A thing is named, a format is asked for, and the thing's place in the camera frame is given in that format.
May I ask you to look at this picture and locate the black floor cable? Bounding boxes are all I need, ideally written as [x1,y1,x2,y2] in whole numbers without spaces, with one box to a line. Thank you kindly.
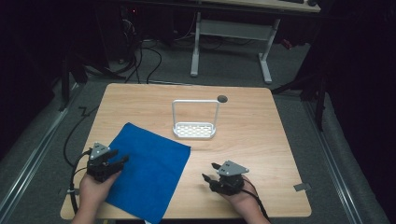
[63,105,100,167]

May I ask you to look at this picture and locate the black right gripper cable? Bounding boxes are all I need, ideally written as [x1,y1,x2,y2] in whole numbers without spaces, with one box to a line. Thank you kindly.
[242,176,271,222]

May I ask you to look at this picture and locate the grey tape piece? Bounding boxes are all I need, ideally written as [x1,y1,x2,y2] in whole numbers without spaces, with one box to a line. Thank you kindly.
[292,182,312,192]

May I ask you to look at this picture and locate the black metal stand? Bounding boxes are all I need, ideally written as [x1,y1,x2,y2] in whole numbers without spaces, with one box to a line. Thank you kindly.
[57,50,125,112]
[270,66,332,133]

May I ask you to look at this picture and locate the person's right hand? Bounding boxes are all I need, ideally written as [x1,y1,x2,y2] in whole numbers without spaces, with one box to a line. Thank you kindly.
[218,175,260,216]

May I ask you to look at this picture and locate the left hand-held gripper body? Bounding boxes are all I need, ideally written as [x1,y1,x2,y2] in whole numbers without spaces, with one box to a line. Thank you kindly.
[86,142,122,184]

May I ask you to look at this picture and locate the bundle of black cables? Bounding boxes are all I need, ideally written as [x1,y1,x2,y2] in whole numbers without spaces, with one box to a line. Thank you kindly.
[123,38,163,85]

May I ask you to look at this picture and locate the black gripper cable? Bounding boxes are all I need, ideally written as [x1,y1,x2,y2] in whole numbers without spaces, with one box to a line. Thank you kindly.
[69,148,93,216]
[242,176,271,222]

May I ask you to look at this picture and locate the dark computer tower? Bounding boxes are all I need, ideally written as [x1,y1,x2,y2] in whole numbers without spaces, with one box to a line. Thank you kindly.
[119,5,142,63]

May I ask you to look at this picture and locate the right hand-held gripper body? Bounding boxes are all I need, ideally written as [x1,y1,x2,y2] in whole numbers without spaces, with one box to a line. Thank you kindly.
[208,160,250,197]

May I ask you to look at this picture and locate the person's left hand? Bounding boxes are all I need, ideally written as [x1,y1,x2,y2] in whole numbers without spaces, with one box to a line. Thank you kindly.
[78,170,121,217]

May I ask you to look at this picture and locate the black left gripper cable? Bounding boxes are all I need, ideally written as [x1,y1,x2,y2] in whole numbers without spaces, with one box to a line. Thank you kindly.
[69,148,93,216]

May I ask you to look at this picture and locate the blue cloth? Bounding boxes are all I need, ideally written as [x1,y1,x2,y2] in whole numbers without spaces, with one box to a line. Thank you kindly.
[105,121,191,224]

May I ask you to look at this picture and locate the white metal desk frame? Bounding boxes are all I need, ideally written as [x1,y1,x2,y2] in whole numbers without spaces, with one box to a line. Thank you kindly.
[190,11,282,85]

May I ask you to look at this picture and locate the white rack with tall handle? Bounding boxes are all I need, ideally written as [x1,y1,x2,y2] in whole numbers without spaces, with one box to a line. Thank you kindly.
[171,98,220,140]

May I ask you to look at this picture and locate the metal floor rail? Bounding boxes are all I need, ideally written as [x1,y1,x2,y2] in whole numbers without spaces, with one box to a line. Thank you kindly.
[302,99,366,224]
[0,83,82,220]

